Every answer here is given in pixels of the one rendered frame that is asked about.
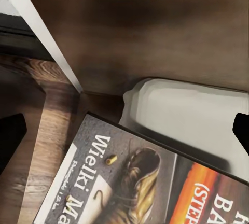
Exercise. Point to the fixed window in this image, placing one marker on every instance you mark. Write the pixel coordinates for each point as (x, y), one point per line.
(16, 36)

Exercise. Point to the nightstand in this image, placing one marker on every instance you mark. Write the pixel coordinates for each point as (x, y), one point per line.
(18, 96)

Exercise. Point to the bed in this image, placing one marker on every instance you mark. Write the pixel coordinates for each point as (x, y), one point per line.
(176, 71)

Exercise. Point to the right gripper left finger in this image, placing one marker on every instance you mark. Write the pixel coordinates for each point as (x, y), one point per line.
(12, 131)

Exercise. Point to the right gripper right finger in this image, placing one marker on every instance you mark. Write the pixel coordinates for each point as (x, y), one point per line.
(241, 129)

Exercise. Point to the hardback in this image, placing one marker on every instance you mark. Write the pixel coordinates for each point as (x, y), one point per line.
(114, 175)

